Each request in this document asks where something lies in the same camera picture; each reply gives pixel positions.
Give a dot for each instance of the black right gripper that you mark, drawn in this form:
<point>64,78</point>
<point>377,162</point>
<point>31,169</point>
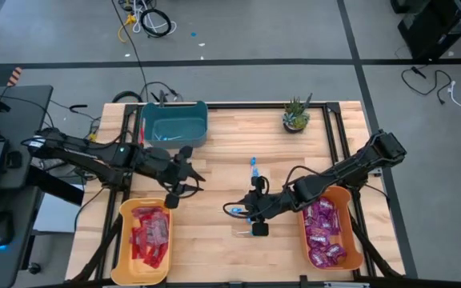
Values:
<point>262,204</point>

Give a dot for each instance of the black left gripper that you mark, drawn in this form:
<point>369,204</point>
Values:
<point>170,168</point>

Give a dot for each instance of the red Twizzlers candy pack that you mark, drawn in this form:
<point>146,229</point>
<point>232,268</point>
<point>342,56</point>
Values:
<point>154,260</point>
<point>160,220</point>
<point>161,250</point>

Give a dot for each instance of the purple Skittles candy pack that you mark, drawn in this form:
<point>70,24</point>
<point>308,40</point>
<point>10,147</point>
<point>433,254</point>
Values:
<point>314,230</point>
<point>318,240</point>
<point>333,222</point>
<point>335,251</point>
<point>325,205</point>
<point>308,214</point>
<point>318,258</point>

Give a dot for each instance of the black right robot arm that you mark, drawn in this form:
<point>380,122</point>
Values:
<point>346,168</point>

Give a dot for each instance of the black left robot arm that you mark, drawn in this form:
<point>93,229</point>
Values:
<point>86,154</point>

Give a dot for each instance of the teal plastic bin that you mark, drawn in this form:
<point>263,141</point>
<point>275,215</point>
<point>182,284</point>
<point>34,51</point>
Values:
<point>190,120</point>

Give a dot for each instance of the yellow plastic bin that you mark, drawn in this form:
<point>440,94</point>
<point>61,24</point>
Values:
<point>134,268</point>

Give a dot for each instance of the orange plastic bin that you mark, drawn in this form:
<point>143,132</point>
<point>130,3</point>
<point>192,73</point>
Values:
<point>350,224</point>

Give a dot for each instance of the potted succulent plant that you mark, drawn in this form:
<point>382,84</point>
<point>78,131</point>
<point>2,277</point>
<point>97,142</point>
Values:
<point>295,118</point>

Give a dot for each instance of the light grey box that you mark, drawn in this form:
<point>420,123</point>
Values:
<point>58,216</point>

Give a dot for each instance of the black desk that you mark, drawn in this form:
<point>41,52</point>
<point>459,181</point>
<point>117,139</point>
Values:
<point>26,120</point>

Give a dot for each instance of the black chair caster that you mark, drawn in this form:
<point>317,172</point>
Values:
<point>34,268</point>

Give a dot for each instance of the black mouse with light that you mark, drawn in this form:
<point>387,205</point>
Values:
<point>1,228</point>

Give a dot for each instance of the orange black striped object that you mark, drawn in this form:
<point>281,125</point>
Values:
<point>14,76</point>

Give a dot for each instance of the black equipment cabinet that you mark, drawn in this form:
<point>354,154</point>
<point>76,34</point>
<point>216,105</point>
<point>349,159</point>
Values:
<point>438,24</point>

